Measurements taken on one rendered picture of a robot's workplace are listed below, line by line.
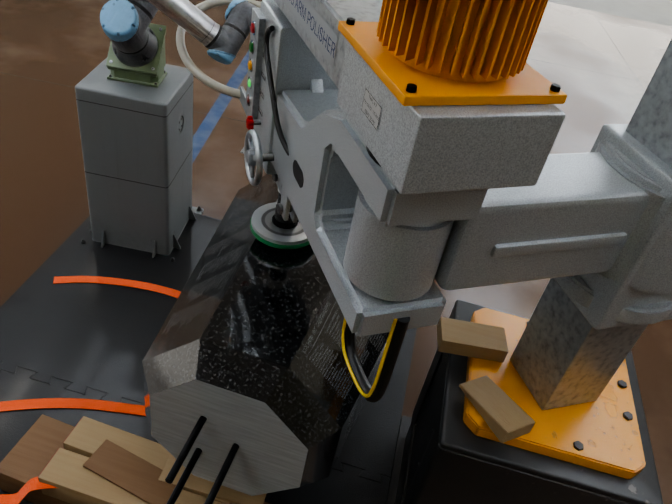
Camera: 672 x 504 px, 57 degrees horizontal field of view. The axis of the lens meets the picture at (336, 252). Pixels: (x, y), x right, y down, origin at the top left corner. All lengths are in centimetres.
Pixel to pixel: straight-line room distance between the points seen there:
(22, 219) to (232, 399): 215
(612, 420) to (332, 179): 109
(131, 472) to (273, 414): 68
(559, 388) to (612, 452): 22
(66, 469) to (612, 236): 173
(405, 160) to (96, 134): 220
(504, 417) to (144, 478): 113
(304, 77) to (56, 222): 216
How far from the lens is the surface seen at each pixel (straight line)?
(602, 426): 194
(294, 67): 160
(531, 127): 98
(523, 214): 122
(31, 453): 241
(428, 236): 113
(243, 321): 172
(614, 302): 154
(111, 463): 221
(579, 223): 133
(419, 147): 90
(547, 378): 182
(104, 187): 312
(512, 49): 98
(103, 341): 285
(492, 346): 190
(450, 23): 92
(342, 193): 137
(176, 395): 175
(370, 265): 118
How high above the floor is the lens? 211
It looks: 39 degrees down
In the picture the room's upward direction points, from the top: 11 degrees clockwise
